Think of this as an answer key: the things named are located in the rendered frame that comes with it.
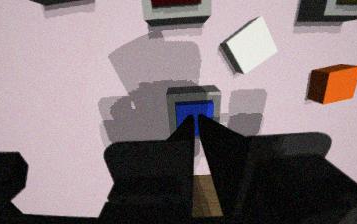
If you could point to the blue button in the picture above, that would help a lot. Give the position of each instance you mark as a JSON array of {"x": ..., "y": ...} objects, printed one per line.
[{"x": 192, "y": 100}]

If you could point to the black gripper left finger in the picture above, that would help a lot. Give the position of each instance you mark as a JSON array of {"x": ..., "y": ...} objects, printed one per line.
[{"x": 171, "y": 157}]

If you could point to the white block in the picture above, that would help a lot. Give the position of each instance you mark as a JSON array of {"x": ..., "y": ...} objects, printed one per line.
[{"x": 249, "y": 46}]

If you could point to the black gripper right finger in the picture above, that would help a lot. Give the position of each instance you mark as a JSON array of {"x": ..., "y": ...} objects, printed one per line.
[{"x": 232, "y": 157}]

